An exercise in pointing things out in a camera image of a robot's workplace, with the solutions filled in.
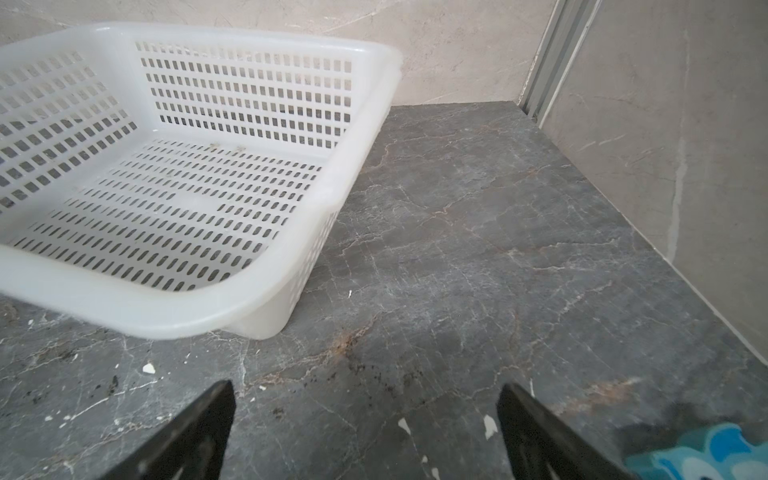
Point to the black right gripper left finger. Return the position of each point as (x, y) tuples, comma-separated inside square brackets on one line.
[(191, 446)]

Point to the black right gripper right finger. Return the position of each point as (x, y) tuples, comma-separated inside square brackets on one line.
[(541, 446)]

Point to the blue owl toy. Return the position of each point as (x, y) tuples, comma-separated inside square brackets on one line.
[(717, 452)]

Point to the white perforated plastic basket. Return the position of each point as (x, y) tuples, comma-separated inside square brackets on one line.
[(165, 181)]

